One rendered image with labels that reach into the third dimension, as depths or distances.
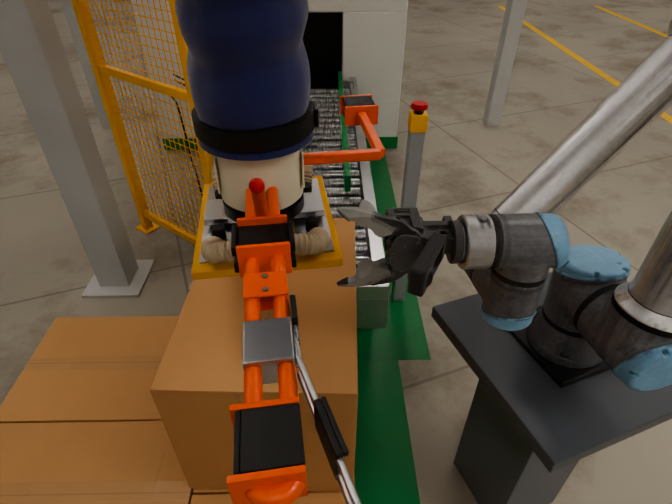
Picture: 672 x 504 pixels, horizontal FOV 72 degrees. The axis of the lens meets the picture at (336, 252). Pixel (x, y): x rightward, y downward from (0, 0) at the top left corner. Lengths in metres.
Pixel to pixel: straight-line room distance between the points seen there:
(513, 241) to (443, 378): 1.46
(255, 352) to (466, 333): 0.84
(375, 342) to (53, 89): 1.74
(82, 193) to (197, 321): 1.47
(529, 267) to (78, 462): 1.18
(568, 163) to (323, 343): 0.58
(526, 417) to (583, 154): 0.60
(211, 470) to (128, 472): 0.25
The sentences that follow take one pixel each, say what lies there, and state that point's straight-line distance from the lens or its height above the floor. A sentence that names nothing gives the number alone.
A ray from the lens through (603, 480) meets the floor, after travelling 2.12.
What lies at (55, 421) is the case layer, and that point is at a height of 0.54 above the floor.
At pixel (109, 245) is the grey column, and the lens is 2.59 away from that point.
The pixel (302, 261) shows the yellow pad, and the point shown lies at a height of 1.13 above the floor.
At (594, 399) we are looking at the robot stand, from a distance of 1.30.
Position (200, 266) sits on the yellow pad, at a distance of 0.92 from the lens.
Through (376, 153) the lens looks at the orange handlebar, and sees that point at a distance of 1.02.
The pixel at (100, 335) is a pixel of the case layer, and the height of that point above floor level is 0.54.
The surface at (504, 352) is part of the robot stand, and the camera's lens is 1.31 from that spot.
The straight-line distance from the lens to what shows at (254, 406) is 0.52.
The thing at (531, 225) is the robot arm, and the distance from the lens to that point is 0.78.
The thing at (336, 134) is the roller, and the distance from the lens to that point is 2.85.
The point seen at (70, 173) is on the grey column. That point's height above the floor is 0.70.
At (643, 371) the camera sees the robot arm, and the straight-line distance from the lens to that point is 1.08.
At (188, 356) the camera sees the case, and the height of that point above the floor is 0.94.
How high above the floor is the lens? 1.70
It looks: 38 degrees down
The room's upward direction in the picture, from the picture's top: straight up
